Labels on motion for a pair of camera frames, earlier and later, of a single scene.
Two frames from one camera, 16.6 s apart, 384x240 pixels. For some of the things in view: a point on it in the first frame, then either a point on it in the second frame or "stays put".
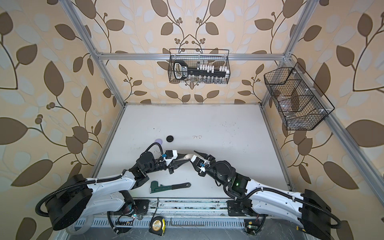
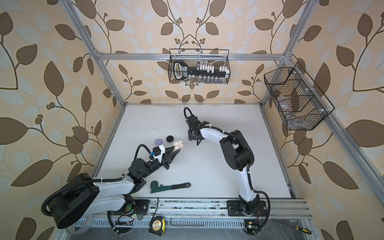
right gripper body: [199, 170] to [191, 136]
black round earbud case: [169, 138] stays put
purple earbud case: [159, 140] stays put
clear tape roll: [88, 225] stays put
